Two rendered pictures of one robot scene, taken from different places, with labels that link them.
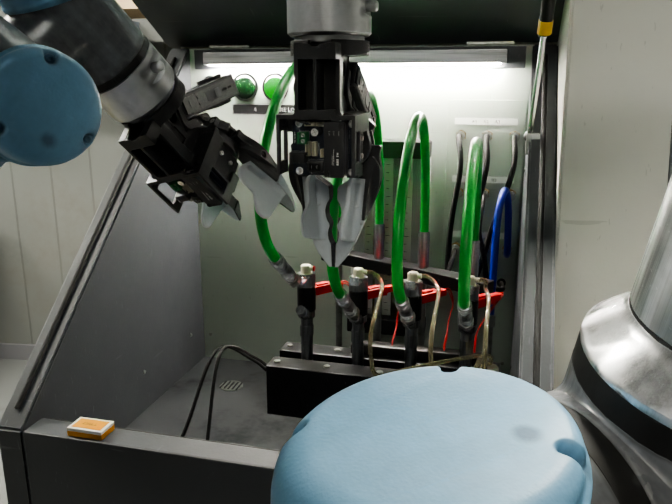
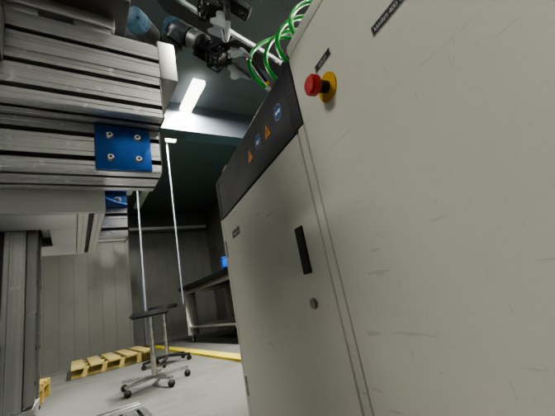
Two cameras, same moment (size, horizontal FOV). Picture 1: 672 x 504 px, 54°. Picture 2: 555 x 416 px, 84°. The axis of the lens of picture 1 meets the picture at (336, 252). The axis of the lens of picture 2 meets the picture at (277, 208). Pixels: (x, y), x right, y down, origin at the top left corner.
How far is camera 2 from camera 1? 1.12 m
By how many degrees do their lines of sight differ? 57
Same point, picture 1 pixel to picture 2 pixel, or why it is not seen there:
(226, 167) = (220, 49)
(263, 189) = (234, 52)
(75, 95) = (134, 10)
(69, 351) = not seen: hidden behind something
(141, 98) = (191, 38)
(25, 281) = not seen: hidden behind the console
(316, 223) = (219, 32)
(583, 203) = not seen: outside the picture
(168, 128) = (201, 44)
